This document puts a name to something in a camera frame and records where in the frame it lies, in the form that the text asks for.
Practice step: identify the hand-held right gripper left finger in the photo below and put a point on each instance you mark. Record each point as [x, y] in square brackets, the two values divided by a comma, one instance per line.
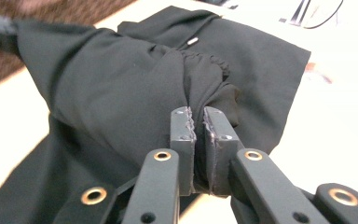
[185, 149]

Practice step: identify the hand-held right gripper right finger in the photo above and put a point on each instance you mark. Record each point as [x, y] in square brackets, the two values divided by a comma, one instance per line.
[220, 146]

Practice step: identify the black pants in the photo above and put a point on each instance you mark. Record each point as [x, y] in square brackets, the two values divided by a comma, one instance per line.
[105, 93]

